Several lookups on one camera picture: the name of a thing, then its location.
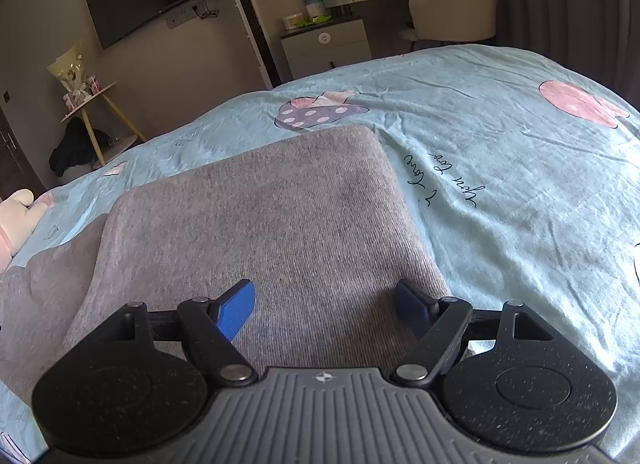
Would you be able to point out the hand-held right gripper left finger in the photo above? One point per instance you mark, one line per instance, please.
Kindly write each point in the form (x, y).
(235, 314)

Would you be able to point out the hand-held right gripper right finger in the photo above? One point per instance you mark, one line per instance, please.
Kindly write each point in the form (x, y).
(412, 309)

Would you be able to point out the grey pants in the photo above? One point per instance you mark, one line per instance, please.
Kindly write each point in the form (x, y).
(275, 219)

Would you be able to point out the light blue printed bed sheet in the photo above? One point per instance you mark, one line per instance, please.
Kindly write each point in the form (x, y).
(500, 194)

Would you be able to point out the black cloth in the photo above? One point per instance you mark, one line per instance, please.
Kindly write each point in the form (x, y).
(70, 153)

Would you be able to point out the round side table yellow legs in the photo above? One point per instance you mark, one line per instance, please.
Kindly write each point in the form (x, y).
(90, 109)

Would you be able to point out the dark wooden door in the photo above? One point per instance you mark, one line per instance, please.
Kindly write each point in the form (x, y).
(17, 158)

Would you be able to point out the white drawer cabinet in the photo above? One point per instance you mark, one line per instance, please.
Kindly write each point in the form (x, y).
(325, 49)

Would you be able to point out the white tower appliance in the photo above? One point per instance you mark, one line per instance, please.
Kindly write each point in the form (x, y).
(250, 28)

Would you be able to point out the wrapped flower bouquet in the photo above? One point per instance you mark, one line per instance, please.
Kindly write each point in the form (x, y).
(70, 68)

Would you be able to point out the green paper pieces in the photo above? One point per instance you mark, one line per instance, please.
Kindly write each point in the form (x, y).
(317, 21)

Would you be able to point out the white shell-back chair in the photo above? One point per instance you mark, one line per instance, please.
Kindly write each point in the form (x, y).
(460, 8)

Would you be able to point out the blue white box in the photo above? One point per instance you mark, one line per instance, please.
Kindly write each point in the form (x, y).
(314, 3)

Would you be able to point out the grey curtain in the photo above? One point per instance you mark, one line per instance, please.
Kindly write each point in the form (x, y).
(560, 3)

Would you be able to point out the wall power outlet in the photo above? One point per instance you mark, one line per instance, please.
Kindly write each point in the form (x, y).
(185, 13)

